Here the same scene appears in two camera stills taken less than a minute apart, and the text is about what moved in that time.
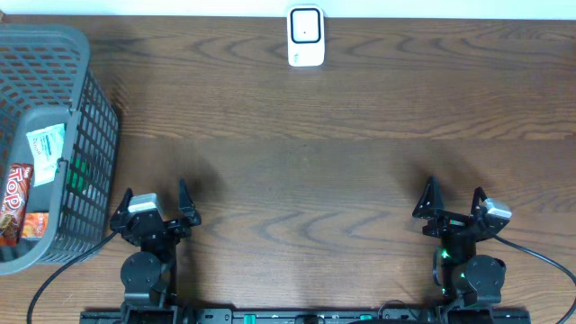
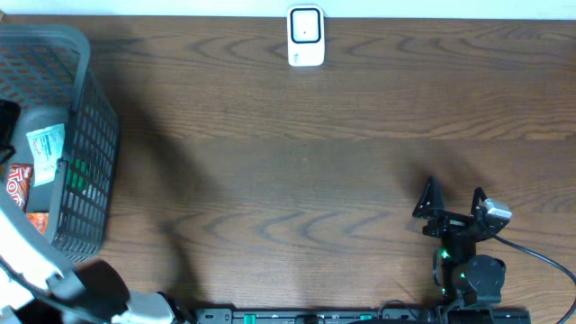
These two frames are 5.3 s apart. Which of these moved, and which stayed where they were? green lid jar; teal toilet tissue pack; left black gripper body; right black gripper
Moved: left black gripper body
Stayed: green lid jar; teal toilet tissue pack; right black gripper
